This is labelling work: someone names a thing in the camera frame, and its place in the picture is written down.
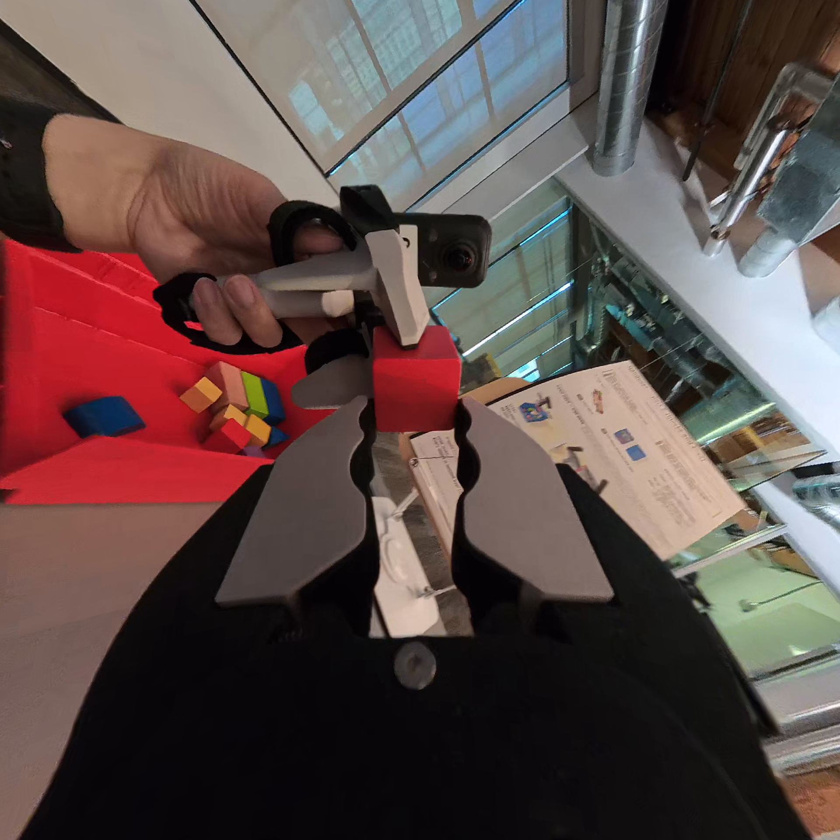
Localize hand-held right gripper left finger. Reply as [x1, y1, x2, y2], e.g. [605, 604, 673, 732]
[214, 395, 380, 636]

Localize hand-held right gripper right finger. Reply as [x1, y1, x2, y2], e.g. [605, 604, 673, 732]
[450, 397, 616, 636]

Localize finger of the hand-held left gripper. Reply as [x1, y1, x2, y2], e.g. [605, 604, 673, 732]
[290, 357, 377, 412]
[365, 225, 432, 350]

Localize red plastic bin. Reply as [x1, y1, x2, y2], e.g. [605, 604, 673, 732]
[0, 239, 342, 506]

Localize person's left hand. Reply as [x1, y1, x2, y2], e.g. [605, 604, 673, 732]
[42, 115, 345, 347]

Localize tan wooden block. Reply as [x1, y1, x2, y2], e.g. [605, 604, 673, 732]
[205, 361, 249, 411]

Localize wooden framed instruction sign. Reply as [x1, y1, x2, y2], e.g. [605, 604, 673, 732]
[400, 360, 749, 565]

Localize large window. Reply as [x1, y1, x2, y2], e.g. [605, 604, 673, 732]
[193, 0, 595, 198]

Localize blue half-cylinder block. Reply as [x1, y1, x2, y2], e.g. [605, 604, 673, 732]
[63, 395, 147, 439]

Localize white beam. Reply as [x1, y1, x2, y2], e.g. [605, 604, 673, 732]
[558, 118, 840, 526]

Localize metal pipe fittings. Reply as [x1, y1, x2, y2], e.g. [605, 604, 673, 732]
[702, 62, 840, 277]

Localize black wristwatch band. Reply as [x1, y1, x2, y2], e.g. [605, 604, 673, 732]
[0, 98, 83, 253]

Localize silver ventilation duct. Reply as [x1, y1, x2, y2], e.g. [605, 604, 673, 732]
[592, 0, 669, 177]

